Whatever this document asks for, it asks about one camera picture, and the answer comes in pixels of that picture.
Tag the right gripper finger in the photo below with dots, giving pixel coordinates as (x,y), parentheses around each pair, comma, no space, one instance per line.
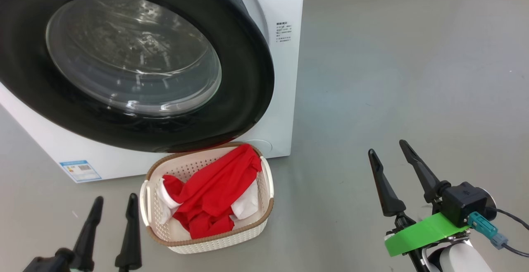
(386,193)
(419,168)

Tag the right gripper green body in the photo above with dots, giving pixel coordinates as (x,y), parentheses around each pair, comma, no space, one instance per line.
(421,235)

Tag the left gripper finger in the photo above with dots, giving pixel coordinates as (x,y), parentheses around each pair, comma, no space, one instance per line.
(89,235)
(131,239)

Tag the black round washer door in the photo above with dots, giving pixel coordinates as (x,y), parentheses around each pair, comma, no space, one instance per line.
(239,98)

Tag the white basket brown rim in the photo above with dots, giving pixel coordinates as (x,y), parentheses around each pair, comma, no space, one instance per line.
(215,245)

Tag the white washing machine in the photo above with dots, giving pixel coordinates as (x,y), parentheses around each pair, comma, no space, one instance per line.
(285,98)

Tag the blue energy label sticker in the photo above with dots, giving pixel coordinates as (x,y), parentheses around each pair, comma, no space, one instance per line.
(80,170)

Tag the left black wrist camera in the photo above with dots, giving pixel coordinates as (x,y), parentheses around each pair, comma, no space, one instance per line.
(49,263)

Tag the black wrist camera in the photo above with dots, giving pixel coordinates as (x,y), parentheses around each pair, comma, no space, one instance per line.
(465,201)
(49,263)

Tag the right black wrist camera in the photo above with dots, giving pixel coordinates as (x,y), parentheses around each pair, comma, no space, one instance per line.
(465,201)

